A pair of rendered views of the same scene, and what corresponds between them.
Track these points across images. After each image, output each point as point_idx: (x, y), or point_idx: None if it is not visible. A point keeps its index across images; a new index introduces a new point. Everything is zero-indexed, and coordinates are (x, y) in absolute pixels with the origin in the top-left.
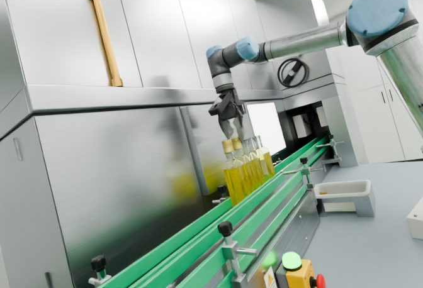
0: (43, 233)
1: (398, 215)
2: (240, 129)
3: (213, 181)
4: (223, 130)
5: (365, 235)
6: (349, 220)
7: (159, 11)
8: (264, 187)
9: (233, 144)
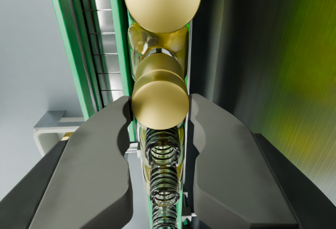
0: None
1: (23, 115)
2: (84, 125)
3: (268, 5)
4: (249, 140)
5: (38, 64)
6: (72, 101)
7: None
8: (118, 40)
9: (161, 64)
